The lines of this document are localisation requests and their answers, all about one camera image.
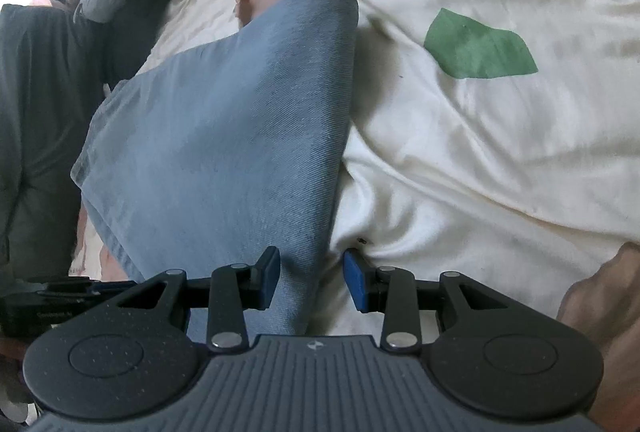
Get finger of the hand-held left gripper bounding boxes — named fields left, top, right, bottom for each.
left=27, top=276, right=138, bottom=300

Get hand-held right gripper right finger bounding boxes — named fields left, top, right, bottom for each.
left=342, top=248, right=506, bottom=354

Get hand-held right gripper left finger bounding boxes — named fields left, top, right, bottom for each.
left=117, top=246, right=282, bottom=354

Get light blue denim pants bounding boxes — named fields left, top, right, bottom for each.
left=70, top=0, right=360, bottom=348

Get black clothes pile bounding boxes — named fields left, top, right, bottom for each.
left=100, top=0, right=226, bottom=86

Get person's left hand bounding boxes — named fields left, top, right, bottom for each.
left=0, top=334, right=31, bottom=413

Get dark green duvet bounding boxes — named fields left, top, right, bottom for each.
left=0, top=2, right=131, bottom=283

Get cream bear print blanket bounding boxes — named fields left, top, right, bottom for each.
left=67, top=0, right=640, bottom=348

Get person's bare leg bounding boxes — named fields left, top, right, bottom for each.
left=555, top=242, right=640, bottom=432

